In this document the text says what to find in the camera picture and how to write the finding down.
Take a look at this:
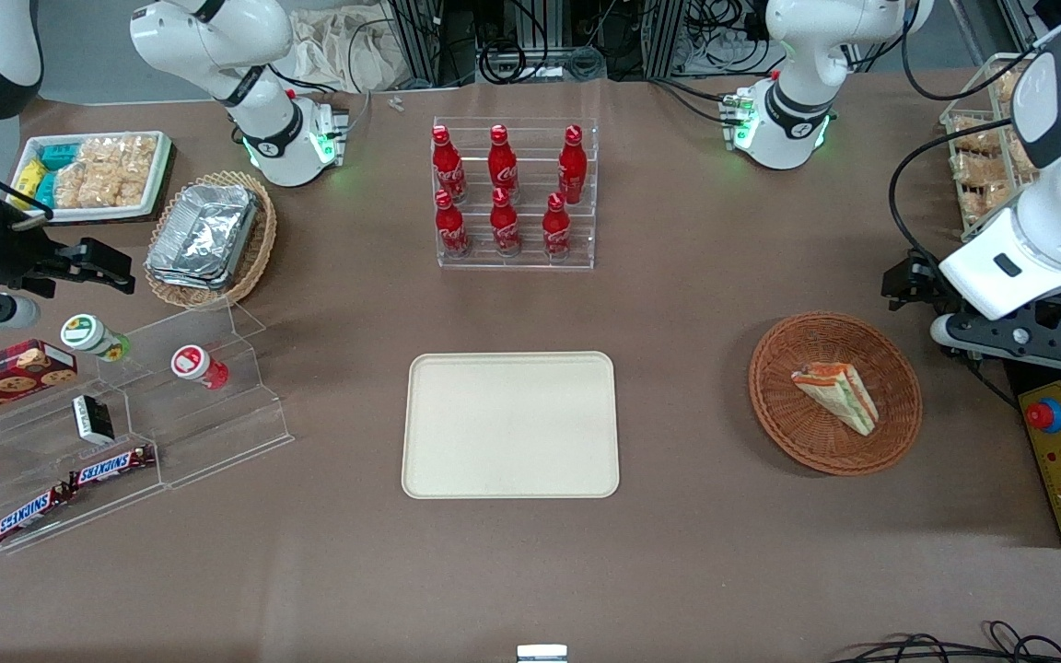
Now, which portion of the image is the stack of foil containers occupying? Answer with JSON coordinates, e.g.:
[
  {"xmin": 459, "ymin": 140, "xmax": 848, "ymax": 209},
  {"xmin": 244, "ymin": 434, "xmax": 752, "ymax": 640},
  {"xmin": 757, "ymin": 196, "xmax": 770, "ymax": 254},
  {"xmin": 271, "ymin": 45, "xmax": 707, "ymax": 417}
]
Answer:
[{"xmin": 145, "ymin": 182, "xmax": 261, "ymax": 290}]

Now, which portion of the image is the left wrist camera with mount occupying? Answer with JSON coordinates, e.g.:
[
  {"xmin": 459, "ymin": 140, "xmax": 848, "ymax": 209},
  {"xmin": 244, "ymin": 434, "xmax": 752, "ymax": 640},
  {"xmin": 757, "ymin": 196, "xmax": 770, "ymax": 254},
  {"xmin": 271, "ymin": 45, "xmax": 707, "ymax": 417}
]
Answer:
[{"xmin": 930, "ymin": 311, "xmax": 1061, "ymax": 371}]

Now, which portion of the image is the clear bag of rice crackers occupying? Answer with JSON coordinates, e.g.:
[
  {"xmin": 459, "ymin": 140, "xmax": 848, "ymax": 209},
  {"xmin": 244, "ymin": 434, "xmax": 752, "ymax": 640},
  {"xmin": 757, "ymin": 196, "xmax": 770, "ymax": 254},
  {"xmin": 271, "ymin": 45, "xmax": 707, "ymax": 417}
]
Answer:
[
  {"xmin": 77, "ymin": 134, "xmax": 159, "ymax": 174},
  {"xmin": 52, "ymin": 164, "xmax": 150, "ymax": 210}
]

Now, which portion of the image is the white wire rack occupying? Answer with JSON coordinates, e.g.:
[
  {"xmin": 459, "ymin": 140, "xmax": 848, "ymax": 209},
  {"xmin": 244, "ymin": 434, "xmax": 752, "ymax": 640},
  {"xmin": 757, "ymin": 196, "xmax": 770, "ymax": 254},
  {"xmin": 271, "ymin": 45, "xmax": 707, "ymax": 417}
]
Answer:
[{"xmin": 939, "ymin": 52, "xmax": 1040, "ymax": 243}]

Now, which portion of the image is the oval light wicker basket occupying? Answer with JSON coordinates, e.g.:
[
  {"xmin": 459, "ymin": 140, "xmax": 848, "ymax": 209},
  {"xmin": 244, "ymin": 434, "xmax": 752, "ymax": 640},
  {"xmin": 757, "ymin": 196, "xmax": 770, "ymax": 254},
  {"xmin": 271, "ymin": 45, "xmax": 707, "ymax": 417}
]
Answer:
[{"xmin": 144, "ymin": 170, "xmax": 278, "ymax": 310}]

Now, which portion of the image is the bagged pastry snack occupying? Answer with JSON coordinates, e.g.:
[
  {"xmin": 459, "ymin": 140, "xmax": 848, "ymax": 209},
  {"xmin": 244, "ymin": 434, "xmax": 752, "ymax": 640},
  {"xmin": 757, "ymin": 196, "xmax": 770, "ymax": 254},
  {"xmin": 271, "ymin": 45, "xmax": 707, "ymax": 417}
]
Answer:
[
  {"xmin": 960, "ymin": 182, "xmax": 1021, "ymax": 228},
  {"xmin": 950, "ymin": 116, "xmax": 1007, "ymax": 156},
  {"xmin": 950, "ymin": 150, "xmax": 1012, "ymax": 188}
]

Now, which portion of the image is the round brown wicker basket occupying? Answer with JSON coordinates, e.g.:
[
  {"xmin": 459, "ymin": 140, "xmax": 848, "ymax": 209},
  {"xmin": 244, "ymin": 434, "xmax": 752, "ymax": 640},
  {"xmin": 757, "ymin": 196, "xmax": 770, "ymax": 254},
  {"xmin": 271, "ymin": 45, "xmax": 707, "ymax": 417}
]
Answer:
[{"xmin": 749, "ymin": 312, "xmax": 923, "ymax": 477}]

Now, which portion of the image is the yellow snack packet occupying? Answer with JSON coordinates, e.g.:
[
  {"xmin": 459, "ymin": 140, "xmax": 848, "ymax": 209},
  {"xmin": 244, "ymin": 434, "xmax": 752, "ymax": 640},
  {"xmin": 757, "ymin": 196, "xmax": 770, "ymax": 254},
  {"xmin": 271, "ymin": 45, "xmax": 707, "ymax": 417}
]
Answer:
[{"xmin": 12, "ymin": 157, "xmax": 49, "ymax": 209}]

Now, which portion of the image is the black table cable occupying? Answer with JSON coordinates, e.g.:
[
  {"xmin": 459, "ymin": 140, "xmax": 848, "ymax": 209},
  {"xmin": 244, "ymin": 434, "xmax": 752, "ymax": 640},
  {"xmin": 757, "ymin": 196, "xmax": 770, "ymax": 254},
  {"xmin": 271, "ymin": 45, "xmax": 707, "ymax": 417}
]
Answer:
[{"xmin": 888, "ymin": 118, "xmax": 1040, "ymax": 270}]

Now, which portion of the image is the red cola bottle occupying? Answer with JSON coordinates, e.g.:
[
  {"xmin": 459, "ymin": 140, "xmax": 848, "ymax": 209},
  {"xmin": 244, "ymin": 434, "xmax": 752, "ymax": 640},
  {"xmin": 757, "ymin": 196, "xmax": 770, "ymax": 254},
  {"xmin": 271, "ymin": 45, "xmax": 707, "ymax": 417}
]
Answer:
[
  {"xmin": 488, "ymin": 124, "xmax": 520, "ymax": 200},
  {"xmin": 431, "ymin": 125, "xmax": 468, "ymax": 204},
  {"xmin": 490, "ymin": 187, "xmax": 523, "ymax": 258},
  {"xmin": 542, "ymin": 192, "xmax": 574, "ymax": 261},
  {"xmin": 557, "ymin": 124, "xmax": 589, "ymax": 205},
  {"xmin": 434, "ymin": 190, "xmax": 473, "ymax": 260}
]

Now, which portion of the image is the red lid drink cup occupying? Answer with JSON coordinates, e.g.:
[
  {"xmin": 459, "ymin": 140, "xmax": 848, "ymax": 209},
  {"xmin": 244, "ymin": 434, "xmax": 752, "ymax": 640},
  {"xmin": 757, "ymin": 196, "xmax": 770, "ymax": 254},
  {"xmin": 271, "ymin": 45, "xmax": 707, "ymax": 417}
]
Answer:
[{"xmin": 169, "ymin": 343, "xmax": 231, "ymax": 391}]

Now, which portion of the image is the small black box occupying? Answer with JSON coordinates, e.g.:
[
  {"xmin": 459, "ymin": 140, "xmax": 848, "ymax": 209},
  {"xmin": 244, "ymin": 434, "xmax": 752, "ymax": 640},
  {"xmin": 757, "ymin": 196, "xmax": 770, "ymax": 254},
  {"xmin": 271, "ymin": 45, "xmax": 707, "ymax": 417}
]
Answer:
[{"xmin": 71, "ymin": 393, "xmax": 116, "ymax": 446}]

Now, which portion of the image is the beige plastic tray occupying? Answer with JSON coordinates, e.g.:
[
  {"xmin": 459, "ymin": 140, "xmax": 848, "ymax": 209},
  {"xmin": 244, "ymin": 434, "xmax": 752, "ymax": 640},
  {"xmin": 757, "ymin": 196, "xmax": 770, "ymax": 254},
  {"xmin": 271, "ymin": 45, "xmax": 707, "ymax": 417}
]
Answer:
[{"xmin": 402, "ymin": 351, "xmax": 621, "ymax": 500}]

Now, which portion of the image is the clear acrylic stepped display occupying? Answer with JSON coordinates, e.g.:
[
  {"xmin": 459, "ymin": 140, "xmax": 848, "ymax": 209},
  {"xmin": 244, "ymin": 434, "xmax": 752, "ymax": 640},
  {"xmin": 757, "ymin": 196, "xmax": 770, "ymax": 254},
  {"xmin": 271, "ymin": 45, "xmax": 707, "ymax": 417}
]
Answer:
[{"xmin": 0, "ymin": 298, "xmax": 296, "ymax": 556}]

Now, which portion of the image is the green lid drink cup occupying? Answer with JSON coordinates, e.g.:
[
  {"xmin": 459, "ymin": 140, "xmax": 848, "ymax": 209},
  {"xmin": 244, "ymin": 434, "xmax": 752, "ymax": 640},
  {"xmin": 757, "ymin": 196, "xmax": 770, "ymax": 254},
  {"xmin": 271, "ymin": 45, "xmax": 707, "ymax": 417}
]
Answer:
[{"xmin": 60, "ymin": 313, "xmax": 133, "ymax": 363}]

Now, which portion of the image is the snickers bar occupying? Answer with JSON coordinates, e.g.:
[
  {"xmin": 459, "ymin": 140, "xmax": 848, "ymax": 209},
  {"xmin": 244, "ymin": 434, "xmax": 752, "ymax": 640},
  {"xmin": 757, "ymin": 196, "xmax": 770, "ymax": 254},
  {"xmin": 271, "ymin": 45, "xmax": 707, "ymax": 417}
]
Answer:
[
  {"xmin": 66, "ymin": 444, "xmax": 157, "ymax": 490},
  {"xmin": 0, "ymin": 484, "xmax": 76, "ymax": 545}
]

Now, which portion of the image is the clear acrylic bottle rack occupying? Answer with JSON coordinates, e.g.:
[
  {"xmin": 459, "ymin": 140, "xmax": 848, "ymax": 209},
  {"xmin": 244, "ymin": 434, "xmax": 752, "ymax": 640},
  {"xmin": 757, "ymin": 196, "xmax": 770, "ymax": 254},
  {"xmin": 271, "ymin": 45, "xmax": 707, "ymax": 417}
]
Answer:
[{"xmin": 432, "ymin": 117, "xmax": 600, "ymax": 271}]

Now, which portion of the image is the beige cloth bag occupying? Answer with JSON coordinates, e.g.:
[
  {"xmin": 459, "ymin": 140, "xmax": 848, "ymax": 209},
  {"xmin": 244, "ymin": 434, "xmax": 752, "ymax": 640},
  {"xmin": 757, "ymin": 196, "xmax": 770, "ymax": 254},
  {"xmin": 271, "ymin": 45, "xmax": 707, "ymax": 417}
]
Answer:
[{"xmin": 286, "ymin": 6, "xmax": 413, "ymax": 94}]

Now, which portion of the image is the black cables bundle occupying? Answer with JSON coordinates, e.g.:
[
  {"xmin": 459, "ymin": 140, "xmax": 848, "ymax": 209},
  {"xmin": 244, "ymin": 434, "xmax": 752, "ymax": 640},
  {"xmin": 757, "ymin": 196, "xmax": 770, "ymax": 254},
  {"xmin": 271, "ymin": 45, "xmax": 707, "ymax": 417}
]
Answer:
[{"xmin": 828, "ymin": 620, "xmax": 1061, "ymax": 663}]

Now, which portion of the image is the red cookie box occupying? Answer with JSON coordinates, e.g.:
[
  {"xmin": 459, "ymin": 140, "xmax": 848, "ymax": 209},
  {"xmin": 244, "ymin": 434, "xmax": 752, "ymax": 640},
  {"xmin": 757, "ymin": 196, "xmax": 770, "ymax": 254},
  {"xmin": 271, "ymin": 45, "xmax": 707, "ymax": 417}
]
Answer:
[{"xmin": 0, "ymin": 338, "xmax": 79, "ymax": 427}]

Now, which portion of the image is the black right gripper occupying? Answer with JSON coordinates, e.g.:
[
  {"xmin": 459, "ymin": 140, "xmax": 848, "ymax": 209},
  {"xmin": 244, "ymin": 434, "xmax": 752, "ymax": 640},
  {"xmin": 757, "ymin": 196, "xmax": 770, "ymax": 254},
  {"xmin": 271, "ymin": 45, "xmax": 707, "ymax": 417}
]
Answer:
[{"xmin": 0, "ymin": 226, "xmax": 137, "ymax": 298}]

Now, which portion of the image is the triangular sandwich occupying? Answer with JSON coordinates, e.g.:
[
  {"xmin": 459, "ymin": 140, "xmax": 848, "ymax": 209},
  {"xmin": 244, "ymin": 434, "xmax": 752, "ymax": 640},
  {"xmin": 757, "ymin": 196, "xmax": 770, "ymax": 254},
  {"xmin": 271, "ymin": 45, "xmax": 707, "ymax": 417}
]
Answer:
[{"xmin": 789, "ymin": 361, "xmax": 880, "ymax": 437}]

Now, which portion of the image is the aluminium frame with cables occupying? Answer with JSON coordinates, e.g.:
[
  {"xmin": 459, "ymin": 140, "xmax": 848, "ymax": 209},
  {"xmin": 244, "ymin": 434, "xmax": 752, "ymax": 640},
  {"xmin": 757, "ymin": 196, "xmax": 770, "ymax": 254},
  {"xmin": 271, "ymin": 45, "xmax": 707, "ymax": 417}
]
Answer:
[{"xmin": 387, "ymin": 0, "xmax": 771, "ymax": 86}]

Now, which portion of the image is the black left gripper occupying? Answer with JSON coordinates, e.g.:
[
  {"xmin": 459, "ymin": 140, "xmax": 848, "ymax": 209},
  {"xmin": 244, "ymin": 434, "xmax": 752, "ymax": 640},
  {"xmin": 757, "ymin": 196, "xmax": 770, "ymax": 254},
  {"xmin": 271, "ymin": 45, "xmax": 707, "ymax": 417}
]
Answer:
[{"xmin": 880, "ymin": 250, "xmax": 957, "ymax": 311}]

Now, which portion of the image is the white rectangular snack tray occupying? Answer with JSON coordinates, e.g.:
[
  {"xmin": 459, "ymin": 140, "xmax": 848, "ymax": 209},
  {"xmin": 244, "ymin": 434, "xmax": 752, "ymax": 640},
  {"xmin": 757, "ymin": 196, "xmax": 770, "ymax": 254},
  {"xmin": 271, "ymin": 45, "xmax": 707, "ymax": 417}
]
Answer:
[{"xmin": 9, "ymin": 131, "xmax": 173, "ymax": 225}]

